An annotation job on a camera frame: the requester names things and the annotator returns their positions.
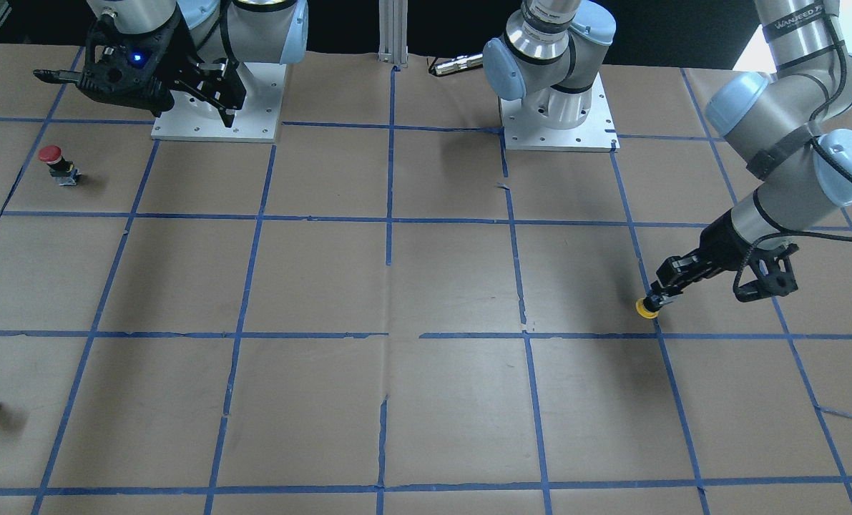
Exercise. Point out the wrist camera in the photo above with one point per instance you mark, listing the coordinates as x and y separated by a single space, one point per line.
120 68
774 274

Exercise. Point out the brown paper table cover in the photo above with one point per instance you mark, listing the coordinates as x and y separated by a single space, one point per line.
387 312

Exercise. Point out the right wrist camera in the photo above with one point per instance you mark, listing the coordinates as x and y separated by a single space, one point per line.
120 68

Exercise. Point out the red push button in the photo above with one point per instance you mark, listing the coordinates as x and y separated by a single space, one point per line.
63 171

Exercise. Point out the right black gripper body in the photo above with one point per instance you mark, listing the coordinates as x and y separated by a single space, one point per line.
179 51

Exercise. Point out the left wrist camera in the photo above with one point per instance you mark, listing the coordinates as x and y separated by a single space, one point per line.
774 274

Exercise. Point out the aluminium frame post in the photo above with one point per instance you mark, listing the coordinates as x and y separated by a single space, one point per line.
393 19

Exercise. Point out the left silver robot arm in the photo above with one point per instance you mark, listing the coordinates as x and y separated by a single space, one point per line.
551 51

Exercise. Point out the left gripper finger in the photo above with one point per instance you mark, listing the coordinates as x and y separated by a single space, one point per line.
665 294

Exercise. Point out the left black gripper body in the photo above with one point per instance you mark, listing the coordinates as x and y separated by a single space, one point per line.
720 244

